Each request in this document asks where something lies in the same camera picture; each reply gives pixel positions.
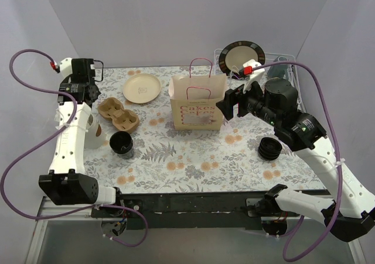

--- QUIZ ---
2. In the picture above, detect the pink paper gift bag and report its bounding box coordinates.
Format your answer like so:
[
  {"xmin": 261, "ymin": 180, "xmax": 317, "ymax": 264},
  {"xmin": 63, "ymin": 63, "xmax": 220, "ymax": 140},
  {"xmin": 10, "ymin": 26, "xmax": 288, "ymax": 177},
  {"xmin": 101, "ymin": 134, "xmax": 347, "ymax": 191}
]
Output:
[{"xmin": 168, "ymin": 68, "xmax": 227, "ymax": 131}]

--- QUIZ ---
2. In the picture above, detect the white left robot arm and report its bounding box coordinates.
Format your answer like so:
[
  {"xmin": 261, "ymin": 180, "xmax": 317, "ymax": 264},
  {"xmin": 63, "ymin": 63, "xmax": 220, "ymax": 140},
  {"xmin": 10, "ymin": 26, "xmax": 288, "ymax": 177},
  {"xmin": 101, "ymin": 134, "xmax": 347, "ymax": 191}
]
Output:
[{"xmin": 39, "ymin": 58, "xmax": 125, "ymax": 217}]

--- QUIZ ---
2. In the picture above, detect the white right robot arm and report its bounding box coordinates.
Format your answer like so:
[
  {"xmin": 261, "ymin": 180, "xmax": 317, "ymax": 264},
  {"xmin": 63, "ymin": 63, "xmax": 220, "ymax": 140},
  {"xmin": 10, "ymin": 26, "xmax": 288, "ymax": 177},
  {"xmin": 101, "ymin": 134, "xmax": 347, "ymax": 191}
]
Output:
[{"xmin": 216, "ymin": 79, "xmax": 374, "ymax": 242}]

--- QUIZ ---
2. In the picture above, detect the grey blue mug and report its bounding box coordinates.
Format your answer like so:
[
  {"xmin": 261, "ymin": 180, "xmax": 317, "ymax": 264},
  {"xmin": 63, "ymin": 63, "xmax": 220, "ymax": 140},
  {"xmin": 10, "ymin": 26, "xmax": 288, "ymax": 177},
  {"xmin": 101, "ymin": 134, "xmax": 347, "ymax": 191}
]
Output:
[{"xmin": 267, "ymin": 56, "xmax": 289, "ymax": 78}]

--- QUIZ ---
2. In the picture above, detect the brown cardboard cup carrier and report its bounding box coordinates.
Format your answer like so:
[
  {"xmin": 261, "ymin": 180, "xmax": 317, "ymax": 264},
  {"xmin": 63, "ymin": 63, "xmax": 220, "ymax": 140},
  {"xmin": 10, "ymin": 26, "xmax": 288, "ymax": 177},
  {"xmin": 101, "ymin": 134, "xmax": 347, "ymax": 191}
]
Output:
[{"xmin": 97, "ymin": 97, "xmax": 140, "ymax": 133}]

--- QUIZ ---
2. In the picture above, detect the stack of black lids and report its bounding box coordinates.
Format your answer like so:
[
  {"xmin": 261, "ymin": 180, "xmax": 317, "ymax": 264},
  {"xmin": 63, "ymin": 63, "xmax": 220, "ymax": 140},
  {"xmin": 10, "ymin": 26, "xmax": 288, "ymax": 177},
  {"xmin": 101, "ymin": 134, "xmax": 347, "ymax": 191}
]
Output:
[{"xmin": 258, "ymin": 137, "xmax": 282, "ymax": 161}]

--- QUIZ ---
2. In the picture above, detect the cream round plate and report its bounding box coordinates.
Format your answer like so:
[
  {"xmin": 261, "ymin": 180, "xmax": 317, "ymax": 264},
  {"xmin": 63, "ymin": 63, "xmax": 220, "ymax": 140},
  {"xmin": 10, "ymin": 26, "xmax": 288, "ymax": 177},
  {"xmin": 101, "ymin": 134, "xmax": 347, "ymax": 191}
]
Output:
[{"xmin": 122, "ymin": 73, "xmax": 161, "ymax": 104}]

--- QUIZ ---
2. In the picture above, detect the dark rimmed dinner plate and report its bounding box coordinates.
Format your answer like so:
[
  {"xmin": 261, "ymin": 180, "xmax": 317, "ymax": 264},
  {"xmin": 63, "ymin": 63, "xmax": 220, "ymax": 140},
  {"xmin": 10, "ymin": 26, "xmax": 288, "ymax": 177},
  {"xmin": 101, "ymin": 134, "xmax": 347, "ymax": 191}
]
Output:
[{"xmin": 218, "ymin": 40, "xmax": 265, "ymax": 75}]

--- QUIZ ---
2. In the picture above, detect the white straw holder cup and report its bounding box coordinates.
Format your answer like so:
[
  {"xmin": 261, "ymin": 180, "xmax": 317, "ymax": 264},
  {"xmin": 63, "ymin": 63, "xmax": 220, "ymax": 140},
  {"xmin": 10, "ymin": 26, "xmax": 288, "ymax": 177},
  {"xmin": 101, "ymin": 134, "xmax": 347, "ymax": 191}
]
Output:
[{"xmin": 84, "ymin": 114, "xmax": 107, "ymax": 149}]

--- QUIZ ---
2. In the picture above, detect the stack of black cups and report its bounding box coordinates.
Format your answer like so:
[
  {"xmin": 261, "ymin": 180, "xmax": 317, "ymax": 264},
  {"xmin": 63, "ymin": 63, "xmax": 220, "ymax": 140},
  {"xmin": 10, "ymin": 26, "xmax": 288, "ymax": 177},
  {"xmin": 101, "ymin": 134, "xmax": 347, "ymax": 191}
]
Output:
[{"xmin": 109, "ymin": 131, "xmax": 134, "ymax": 159}]

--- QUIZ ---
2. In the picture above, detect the floral patterned table mat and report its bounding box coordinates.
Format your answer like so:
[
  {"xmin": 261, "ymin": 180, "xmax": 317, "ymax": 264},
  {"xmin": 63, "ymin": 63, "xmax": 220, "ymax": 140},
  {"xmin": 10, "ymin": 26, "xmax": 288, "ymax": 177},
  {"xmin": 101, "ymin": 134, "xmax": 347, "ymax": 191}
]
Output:
[{"xmin": 84, "ymin": 67, "xmax": 323, "ymax": 193}]

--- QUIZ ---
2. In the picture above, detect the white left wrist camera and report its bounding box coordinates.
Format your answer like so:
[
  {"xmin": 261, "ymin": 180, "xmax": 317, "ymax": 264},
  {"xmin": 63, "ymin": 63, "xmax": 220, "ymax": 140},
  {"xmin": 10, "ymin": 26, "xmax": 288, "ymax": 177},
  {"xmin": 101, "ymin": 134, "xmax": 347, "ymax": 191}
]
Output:
[{"xmin": 50, "ymin": 57, "xmax": 73, "ymax": 78}]

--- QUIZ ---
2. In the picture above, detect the white wire dish rack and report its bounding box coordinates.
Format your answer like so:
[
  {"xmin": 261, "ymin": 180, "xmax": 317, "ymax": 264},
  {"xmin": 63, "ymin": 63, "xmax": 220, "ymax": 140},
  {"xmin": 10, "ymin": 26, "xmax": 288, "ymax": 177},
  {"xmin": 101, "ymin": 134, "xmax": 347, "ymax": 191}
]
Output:
[{"xmin": 213, "ymin": 49, "xmax": 306, "ymax": 111}]

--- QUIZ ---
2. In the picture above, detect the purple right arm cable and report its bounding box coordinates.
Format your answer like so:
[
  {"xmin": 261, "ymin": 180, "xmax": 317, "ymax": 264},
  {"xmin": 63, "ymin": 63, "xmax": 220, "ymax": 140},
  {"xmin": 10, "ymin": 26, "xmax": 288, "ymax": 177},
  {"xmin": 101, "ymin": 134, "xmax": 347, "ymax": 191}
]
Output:
[{"xmin": 257, "ymin": 60, "xmax": 343, "ymax": 262}]

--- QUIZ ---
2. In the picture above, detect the black table edge rail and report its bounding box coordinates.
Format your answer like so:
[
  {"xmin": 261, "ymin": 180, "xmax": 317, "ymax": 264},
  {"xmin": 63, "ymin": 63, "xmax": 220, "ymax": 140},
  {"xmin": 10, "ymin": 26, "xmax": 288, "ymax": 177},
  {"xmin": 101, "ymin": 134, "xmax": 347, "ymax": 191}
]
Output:
[{"xmin": 119, "ymin": 191, "xmax": 279, "ymax": 230}]

